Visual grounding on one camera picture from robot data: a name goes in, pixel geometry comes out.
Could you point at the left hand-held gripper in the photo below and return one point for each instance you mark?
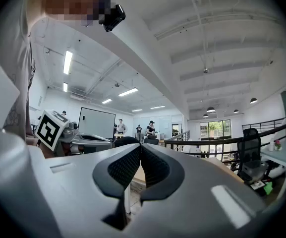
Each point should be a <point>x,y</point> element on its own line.
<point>48,130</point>

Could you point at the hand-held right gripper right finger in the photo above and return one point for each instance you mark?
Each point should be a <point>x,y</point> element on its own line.
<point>194,195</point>

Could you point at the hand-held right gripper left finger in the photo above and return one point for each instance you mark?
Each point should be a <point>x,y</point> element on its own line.
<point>78,182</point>

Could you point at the person's left forearm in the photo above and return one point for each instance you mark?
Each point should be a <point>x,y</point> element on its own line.
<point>47,152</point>

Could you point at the black metal railing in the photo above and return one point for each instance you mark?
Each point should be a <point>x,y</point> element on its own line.
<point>197,141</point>

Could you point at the glass window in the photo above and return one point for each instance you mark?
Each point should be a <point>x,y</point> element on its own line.
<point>215,129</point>

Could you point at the green object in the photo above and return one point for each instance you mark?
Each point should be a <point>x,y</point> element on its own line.
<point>268,188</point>

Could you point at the black mesh office chair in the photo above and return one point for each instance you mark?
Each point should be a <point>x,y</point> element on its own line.
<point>250,142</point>

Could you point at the black pendant lamp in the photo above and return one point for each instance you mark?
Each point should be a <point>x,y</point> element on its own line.
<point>205,115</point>
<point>236,111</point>
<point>210,109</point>
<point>253,100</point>

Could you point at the group of ceiling tube lights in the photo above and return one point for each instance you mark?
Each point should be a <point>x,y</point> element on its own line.
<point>68,62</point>

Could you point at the white bottle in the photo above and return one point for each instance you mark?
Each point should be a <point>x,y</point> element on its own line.
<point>271,144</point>

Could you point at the small flower pot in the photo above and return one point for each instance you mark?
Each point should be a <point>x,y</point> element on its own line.
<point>277,146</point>

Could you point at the person's beige shirt torso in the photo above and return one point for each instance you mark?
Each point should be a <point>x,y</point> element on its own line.
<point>9,58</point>

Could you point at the ceiling dome fixture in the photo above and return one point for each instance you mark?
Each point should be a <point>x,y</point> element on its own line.
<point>206,70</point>

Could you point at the person's head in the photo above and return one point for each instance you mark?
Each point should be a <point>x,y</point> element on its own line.
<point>71,1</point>

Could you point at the white whiteboard with black frame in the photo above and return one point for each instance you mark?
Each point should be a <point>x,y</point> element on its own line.
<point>95,123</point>

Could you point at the black head-worn camera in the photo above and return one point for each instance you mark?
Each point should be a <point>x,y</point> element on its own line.
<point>113,17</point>

